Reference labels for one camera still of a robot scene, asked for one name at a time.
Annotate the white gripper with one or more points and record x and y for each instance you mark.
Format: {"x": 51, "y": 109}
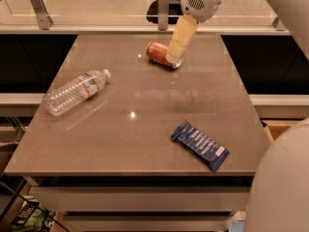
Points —
{"x": 203, "y": 4}

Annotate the orange soda can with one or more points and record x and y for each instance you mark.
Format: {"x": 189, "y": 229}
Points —
{"x": 156, "y": 51}

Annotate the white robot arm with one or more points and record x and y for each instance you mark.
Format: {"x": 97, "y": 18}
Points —
{"x": 279, "y": 197}

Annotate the black office chair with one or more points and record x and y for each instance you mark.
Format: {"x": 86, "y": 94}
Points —
{"x": 175, "y": 11}

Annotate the blue snack bar wrapper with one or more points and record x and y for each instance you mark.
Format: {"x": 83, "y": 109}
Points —
{"x": 199, "y": 144}

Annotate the glass panel railing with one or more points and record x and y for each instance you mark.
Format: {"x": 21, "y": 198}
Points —
{"x": 128, "y": 12}

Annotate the clear plastic water bottle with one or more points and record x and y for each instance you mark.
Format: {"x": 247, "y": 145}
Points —
{"x": 75, "y": 92}

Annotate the upper cabinet drawer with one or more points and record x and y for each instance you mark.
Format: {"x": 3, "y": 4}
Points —
{"x": 142, "y": 199}

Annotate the cabinet drawer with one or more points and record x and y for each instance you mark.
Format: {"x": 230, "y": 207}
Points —
{"x": 142, "y": 199}
{"x": 147, "y": 223}

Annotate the blue basket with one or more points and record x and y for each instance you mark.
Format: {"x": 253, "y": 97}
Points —
{"x": 237, "y": 226}

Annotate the lower cabinet drawer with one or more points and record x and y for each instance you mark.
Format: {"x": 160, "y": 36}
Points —
{"x": 147, "y": 223}

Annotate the green chip bag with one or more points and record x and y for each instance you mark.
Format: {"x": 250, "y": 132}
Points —
{"x": 33, "y": 217}

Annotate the middle metal glass bracket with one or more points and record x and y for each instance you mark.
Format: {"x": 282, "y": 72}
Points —
{"x": 162, "y": 14}

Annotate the left metal glass bracket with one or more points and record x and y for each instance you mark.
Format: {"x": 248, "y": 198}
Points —
{"x": 44, "y": 20}

